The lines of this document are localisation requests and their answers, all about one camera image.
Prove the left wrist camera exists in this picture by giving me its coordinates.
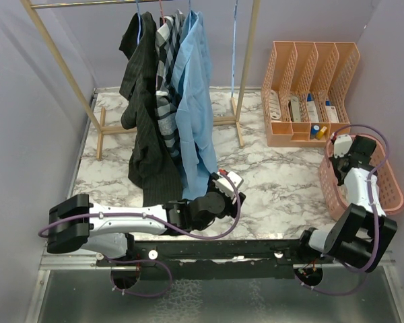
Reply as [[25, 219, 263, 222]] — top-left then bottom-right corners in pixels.
[[213, 169, 244, 200]]

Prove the black pinstripe shirt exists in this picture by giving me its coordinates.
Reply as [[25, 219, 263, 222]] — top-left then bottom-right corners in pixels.
[[119, 12, 182, 207]]

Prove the grey plaid shirt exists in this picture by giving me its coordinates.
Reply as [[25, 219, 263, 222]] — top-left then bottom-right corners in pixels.
[[155, 10, 185, 159]]

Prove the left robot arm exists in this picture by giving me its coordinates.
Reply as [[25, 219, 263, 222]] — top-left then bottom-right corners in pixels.
[[38, 170, 246, 266]]

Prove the light blue shirt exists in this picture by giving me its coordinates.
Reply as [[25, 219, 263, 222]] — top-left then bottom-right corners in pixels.
[[172, 11, 218, 200]]

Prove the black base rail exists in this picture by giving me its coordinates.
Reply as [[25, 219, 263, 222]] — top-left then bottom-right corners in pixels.
[[96, 239, 321, 280]]

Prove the blue wire hanger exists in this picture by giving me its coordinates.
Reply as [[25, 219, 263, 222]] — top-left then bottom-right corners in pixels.
[[231, 0, 239, 98]]

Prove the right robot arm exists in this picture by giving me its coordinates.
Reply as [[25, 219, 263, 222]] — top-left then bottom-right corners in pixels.
[[296, 134, 397, 273]]

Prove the blue stamp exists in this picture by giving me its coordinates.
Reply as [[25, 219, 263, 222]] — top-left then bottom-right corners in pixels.
[[310, 124, 321, 140]]

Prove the pink laundry basket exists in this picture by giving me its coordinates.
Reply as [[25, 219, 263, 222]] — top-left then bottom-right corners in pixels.
[[318, 134, 404, 221]]

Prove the yellow stamp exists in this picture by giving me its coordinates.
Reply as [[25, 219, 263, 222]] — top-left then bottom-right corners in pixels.
[[315, 126, 328, 140]]

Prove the orange file organizer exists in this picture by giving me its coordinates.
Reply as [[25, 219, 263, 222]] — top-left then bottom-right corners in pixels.
[[261, 41, 360, 148]]

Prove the wooden clothes rack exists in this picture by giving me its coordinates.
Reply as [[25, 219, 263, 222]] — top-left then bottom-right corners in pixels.
[[21, 0, 261, 161]]

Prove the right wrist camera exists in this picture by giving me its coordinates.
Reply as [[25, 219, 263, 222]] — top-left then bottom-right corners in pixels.
[[331, 134, 353, 158]]

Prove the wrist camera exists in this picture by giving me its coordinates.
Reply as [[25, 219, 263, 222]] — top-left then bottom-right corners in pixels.
[[213, 169, 244, 200], [331, 134, 353, 158]]

